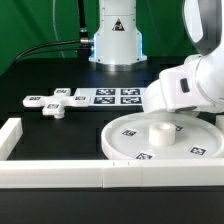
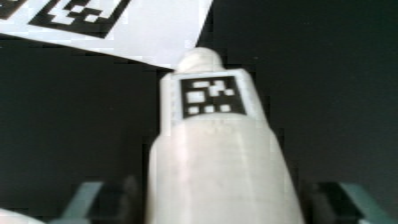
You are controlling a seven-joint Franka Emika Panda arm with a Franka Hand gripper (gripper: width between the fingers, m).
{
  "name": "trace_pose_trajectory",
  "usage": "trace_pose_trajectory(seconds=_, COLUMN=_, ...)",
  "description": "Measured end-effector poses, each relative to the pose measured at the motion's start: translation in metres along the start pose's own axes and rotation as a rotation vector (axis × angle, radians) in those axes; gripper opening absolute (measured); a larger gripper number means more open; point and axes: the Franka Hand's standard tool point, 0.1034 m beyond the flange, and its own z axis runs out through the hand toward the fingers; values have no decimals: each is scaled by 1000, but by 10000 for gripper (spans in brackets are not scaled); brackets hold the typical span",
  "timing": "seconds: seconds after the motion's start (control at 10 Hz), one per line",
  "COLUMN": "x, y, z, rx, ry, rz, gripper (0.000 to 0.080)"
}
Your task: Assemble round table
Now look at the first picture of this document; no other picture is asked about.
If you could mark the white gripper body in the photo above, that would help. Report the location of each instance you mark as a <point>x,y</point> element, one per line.
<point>175,90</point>

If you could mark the white round table top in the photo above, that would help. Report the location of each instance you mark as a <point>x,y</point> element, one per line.
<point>161,135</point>

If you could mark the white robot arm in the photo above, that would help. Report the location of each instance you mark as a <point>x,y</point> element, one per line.
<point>197,84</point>

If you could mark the white right fence block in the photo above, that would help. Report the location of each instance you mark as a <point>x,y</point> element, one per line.
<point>220,122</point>

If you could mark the white fence block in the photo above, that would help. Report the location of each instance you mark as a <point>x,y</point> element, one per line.
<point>220,122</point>
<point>10,133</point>

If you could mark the white marker sheet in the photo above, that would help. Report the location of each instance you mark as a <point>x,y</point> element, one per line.
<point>111,96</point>

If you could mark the white cross-shaped table base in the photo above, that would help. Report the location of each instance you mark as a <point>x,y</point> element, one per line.
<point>55,104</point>

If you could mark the white left fence block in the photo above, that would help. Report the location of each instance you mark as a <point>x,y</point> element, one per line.
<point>10,133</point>

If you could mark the white front fence bar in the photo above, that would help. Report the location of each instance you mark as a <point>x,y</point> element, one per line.
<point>111,174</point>

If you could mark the black vertical cable connector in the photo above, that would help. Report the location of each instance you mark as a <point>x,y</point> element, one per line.
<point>83,33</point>

